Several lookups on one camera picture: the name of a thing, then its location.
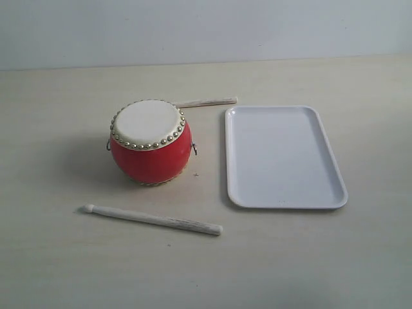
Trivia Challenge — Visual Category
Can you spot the white drumstick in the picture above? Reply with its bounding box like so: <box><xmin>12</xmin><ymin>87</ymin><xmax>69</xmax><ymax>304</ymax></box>
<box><xmin>80</xmin><ymin>204</ymin><xmax>223</xmax><ymax>236</ymax></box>
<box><xmin>173</xmin><ymin>97</ymin><xmax>238</xmax><ymax>108</ymax></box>

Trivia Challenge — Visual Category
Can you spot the small red drum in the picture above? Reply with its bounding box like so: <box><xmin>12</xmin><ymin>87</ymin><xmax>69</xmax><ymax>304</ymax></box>
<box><xmin>106</xmin><ymin>99</ymin><xmax>197</xmax><ymax>185</ymax></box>

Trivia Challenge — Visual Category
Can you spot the white rectangular plastic tray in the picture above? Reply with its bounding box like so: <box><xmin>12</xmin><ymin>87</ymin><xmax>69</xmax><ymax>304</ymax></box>
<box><xmin>225</xmin><ymin>106</ymin><xmax>348</xmax><ymax>211</ymax></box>

